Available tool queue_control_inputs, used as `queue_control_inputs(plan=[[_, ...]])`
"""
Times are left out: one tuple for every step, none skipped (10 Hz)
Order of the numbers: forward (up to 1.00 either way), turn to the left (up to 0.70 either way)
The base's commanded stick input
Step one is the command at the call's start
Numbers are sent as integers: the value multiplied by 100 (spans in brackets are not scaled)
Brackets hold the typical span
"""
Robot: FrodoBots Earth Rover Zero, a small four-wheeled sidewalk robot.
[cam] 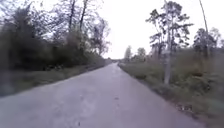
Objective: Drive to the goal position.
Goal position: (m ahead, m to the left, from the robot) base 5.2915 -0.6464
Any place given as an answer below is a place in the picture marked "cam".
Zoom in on grey asphalt path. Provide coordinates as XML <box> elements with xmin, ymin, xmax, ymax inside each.
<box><xmin>0</xmin><ymin>62</ymin><xmax>204</xmax><ymax>128</ymax></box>

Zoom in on group of trees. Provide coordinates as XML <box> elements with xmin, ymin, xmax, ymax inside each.
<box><xmin>145</xmin><ymin>0</ymin><xmax>224</xmax><ymax>63</ymax></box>

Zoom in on row of trees and bushes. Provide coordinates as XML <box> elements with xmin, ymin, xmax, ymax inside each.
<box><xmin>0</xmin><ymin>0</ymin><xmax>113</xmax><ymax>73</ymax></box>

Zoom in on grass verge with bushes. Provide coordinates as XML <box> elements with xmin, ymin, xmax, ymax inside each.
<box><xmin>118</xmin><ymin>53</ymin><xmax>224</xmax><ymax>128</ymax></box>

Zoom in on grass verge beside trees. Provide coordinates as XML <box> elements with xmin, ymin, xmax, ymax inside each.
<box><xmin>0</xmin><ymin>59</ymin><xmax>113</xmax><ymax>98</ymax></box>

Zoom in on leaning pole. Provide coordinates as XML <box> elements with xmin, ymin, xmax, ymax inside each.
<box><xmin>198</xmin><ymin>0</ymin><xmax>211</xmax><ymax>59</ymax></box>

